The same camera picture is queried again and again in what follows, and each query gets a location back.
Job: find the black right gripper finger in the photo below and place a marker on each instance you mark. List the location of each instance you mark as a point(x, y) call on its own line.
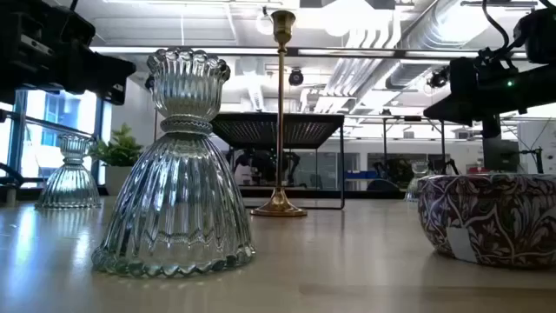
point(456, 111)

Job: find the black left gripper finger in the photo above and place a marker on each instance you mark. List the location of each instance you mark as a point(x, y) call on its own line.
point(115, 74)

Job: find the ribbed glass candle holder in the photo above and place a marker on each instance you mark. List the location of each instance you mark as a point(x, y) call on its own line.
point(69, 182)
point(178, 195)
point(418, 167)

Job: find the brass candlestick holder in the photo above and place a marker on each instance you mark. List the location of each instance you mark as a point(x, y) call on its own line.
point(279, 206)

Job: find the black background robot arm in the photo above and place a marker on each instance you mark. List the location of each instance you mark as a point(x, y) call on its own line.
point(265, 165)

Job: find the black background monitor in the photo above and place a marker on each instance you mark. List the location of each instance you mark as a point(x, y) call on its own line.
point(501, 154)

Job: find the green plant in white pot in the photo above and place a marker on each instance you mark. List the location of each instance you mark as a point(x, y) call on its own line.
point(119, 152)

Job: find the black perforated metal riser shelf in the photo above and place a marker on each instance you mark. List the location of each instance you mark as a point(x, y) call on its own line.
point(269, 130)

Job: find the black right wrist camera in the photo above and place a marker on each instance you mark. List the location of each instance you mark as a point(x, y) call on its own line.
point(464, 76)

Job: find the black aluminium rig frame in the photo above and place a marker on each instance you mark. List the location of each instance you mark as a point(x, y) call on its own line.
point(369, 194)

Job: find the black ceiling dome camera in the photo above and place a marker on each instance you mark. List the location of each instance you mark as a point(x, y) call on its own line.
point(295, 77)

